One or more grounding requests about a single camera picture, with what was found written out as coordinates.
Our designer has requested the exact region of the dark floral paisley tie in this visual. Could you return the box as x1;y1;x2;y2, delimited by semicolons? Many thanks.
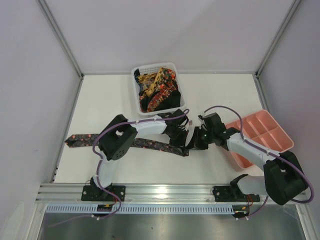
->
64;133;191;158

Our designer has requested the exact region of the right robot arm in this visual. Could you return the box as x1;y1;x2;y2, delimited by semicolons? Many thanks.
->
186;112;310;206

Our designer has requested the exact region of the pink divided organiser tray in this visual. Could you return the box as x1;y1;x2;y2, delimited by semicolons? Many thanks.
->
224;109;294;171

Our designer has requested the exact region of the red multicolour patterned tie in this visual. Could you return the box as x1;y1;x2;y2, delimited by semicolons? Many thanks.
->
145;67;181;113

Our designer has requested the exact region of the black tie in basket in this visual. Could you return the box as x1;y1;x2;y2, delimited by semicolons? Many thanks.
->
155;90;181;111

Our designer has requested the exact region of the right aluminium frame post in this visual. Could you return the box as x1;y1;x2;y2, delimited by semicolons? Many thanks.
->
255;0;302;78

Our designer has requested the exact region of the aluminium frame post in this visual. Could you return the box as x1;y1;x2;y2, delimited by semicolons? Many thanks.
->
255;0;302;78
36;0;84;80

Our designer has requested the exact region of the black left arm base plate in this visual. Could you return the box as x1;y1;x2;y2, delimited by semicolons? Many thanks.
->
81;185;126;202

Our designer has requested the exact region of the aluminium front rail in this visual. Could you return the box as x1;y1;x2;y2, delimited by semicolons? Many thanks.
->
34;183;310;205

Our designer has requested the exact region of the left aluminium frame post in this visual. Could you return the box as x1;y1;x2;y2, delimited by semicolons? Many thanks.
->
36;0;84;80

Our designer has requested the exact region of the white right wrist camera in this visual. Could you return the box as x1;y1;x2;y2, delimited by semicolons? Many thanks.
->
197;114;207;129

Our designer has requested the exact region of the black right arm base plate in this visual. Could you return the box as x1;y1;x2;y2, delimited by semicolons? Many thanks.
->
212;185;261;203

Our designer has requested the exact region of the white perforated plastic basket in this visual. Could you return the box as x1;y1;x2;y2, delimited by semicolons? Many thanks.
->
131;62;187;116

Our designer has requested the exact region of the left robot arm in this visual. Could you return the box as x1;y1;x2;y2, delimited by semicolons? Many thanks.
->
90;109;190;192

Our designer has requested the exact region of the white slotted cable duct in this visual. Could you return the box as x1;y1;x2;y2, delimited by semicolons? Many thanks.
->
45;203;235;215

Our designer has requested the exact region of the yellow patterned tie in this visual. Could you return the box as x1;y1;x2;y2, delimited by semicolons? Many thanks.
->
134;70;161;97

